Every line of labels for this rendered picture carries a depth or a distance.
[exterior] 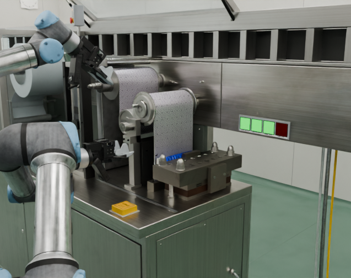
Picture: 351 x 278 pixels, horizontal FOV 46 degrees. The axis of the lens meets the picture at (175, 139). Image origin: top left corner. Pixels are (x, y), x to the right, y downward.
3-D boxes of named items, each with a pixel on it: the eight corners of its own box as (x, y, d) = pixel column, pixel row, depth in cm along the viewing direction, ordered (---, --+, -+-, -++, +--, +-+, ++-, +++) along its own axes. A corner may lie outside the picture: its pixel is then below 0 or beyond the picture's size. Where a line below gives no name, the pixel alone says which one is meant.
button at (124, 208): (111, 210, 157) (111, 204, 156) (126, 206, 162) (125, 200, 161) (122, 216, 152) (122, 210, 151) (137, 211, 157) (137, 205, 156)
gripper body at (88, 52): (108, 56, 157) (86, 35, 149) (96, 74, 154) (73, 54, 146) (97, 55, 162) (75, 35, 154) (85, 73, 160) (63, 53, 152)
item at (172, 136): (154, 163, 178) (153, 121, 173) (192, 153, 193) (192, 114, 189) (155, 163, 177) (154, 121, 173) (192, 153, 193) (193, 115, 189)
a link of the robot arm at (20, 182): (-27, 158, 102) (10, 212, 145) (20, 155, 104) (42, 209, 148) (-24, 116, 107) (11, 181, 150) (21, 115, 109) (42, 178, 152)
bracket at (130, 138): (123, 187, 183) (121, 119, 176) (134, 183, 188) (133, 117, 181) (130, 190, 180) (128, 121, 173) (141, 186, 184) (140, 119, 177)
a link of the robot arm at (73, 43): (64, 46, 143) (53, 46, 149) (74, 54, 147) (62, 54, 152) (75, 30, 145) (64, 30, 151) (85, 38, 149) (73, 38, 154)
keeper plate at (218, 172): (207, 192, 174) (207, 167, 171) (222, 186, 181) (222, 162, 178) (211, 193, 172) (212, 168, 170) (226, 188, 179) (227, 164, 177)
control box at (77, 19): (69, 26, 211) (68, 5, 209) (82, 26, 213) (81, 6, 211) (71, 25, 204) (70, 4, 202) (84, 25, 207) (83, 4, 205)
